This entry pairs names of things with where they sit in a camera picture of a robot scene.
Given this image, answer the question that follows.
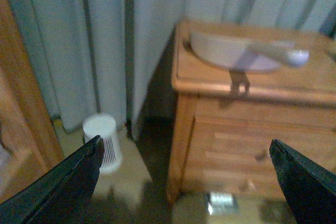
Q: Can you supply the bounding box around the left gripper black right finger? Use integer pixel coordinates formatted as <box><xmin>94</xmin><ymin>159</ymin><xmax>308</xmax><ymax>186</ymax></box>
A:
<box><xmin>269</xmin><ymin>139</ymin><xmax>335</xmax><ymax>223</ymax></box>

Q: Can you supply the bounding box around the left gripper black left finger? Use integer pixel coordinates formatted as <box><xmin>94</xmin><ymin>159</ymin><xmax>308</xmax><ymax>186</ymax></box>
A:
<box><xmin>1</xmin><ymin>135</ymin><xmax>104</xmax><ymax>223</ymax></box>

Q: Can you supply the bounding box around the beige plastic dustpan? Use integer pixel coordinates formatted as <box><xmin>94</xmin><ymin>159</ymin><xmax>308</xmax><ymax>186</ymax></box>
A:
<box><xmin>190</xmin><ymin>31</ymin><xmax>306</xmax><ymax>72</ymax></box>

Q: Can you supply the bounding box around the silver foil wrapper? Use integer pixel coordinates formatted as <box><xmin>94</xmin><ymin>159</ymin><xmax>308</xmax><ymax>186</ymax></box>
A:
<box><xmin>204</xmin><ymin>192</ymin><xmax>239</xmax><ymax>216</ymax></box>

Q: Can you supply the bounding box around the wooden nightstand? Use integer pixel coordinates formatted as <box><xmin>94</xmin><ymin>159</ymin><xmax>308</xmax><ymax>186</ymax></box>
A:
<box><xmin>167</xmin><ymin>20</ymin><xmax>335</xmax><ymax>202</ymax></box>

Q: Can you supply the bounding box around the wooden bed frame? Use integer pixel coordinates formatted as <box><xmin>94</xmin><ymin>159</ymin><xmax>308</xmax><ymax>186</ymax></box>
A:
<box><xmin>1</xmin><ymin>0</ymin><xmax>64</xmax><ymax>202</ymax></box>

